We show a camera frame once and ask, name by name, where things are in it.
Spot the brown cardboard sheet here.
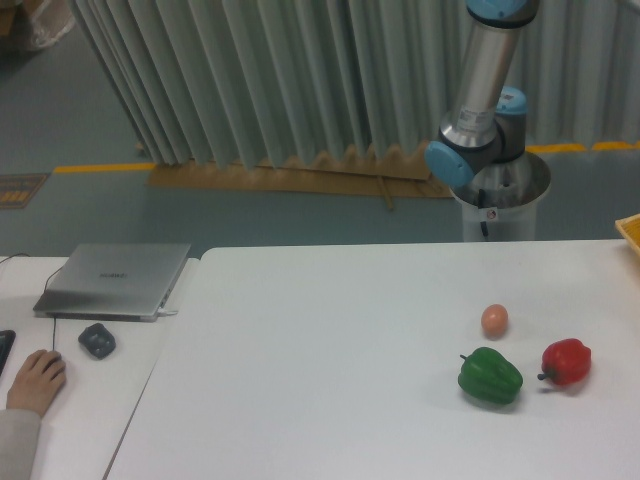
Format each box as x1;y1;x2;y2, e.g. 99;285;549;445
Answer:
147;143;451;202

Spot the black keyboard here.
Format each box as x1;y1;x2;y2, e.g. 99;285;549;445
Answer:
0;330;16;375

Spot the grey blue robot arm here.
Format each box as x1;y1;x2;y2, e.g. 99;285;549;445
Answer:
424;1;539;187

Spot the silver laptop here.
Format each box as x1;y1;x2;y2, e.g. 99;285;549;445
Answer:
33;243;191;321

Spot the brown egg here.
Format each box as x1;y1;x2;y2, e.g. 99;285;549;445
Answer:
481;304;509;337

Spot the person's hand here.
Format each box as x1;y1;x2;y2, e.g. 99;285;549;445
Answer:
6;350;66;418

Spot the grey-green folding curtain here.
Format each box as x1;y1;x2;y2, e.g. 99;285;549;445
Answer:
70;1;639;168

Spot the green bell pepper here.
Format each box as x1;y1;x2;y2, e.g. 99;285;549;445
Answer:
457;347;523;405

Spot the beige sleeved forearm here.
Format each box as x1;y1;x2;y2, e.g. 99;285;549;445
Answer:
1;409;41;480

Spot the cardboard box and plastic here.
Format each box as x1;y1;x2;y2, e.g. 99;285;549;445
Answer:
1;0;75;53

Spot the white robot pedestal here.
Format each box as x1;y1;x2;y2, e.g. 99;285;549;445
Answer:
451;152;551;242

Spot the white laptop cable plug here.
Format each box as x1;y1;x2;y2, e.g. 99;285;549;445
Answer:
157;308;179;317

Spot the red bell pepper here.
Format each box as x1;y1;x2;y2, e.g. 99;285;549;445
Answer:
537;338;592;386

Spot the black clip device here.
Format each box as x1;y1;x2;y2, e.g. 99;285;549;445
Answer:
78;323;117;360

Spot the black mouse cable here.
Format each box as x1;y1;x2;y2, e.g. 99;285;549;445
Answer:
0;252;76;354

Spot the yellow plastic basket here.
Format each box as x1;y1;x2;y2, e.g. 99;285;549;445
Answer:
615;214;640;255

